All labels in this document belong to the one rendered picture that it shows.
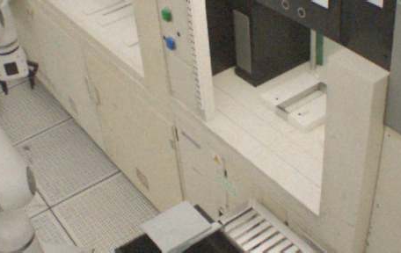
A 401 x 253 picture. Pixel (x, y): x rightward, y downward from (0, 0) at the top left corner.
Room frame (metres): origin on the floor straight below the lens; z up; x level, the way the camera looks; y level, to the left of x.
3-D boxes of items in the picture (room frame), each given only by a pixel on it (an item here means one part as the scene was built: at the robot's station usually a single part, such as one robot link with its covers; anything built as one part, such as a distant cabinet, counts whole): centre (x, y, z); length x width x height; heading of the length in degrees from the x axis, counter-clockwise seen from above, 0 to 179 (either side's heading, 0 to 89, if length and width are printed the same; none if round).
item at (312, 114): (1.48, -0.32, 0.89); 0.22 x 0.21 x 0.04; 122
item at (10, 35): (1.56, 0.60, 1.26); 0.09 x 0.08 x 0.13; 97
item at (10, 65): (1.56, 0.60, 1.12); 0.10 x 0.07 x 0.11; 97
